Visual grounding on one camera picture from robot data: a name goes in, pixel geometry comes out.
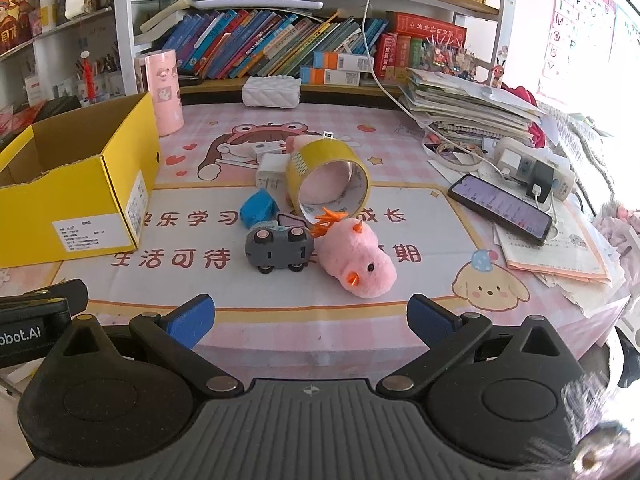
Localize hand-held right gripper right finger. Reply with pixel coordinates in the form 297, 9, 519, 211
376, 294, 581, 398

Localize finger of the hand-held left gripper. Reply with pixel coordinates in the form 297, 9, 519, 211
0, 280, 89, 319

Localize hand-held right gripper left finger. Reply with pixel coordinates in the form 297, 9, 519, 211
47, 294, 244, 398

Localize yellow cardboard box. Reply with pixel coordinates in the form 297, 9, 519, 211
0, 91, 162, 268

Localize blue plastic packet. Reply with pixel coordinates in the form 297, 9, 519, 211
240, 189, 280, 227

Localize white charger adapter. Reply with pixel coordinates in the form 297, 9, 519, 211
256, 154, 291, 192

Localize yellow tape roll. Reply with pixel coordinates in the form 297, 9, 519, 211
286, 139, 373, 223

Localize pink plush chick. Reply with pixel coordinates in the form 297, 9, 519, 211
312, 208, 397, 299

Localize grey toy car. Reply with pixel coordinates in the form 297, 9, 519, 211
245, 225, 315, 275

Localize black smartphone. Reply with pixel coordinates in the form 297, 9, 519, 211
447, 173, 554, 247

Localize washi tape roll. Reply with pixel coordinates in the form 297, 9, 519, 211
422, 130, 485, 168

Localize black plug charger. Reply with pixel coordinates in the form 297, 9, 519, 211
522, 160, 555, 204

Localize white plug charger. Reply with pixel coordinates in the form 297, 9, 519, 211
495, 141, 523, 177

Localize red paper packets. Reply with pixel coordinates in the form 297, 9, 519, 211
0, 102, 48, 148

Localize black electronic keyboard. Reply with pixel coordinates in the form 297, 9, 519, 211
30, 95, 86, 122

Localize white power strip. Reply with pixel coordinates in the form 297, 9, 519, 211
494, 136, 576, 202

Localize stack of notebooks and papers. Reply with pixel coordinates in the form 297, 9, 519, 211
400, 67, 546, 141

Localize pen holders with pens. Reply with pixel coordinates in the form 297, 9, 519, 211
75, 55, 126, 103

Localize red tassel pen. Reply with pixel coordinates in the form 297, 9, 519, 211
80, 51, 97, 103

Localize pink cylindrical container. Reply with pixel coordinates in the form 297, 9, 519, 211
134, 49, 184, 137

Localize grey knitted blanket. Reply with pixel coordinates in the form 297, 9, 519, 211
550, 110, 640, 206

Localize white quilted pouch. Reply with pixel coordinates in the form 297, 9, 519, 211
242, 75, 302, 110

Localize magenta cloth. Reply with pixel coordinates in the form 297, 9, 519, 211
500, 82, 548, 148

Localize reindeer ornament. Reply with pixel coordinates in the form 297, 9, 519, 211
487, 57, 508, 88

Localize colourful sticker ornament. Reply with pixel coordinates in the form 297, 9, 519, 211
422, 42, 476, 81

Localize orange and blue box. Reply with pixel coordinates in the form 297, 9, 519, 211
312, 51, 362, 69
300, 66, 361, 87

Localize white side shelf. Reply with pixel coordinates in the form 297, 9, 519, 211
0, 7, 126, 106

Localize red thick book standing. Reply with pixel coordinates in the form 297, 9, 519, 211
375, 32, 399, 79

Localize red figure paper box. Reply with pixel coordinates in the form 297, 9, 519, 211
0, 0, 33, 56

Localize row of colourful books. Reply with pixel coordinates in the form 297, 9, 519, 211
162, 8, 388, 81

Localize red thick book lying flat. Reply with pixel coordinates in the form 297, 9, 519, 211
387, 11, 467, 46

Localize white cable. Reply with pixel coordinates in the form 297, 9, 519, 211
361, 0, 506, 166

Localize alphabet wall poster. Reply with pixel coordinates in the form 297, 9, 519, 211
536, 0, 623, 106

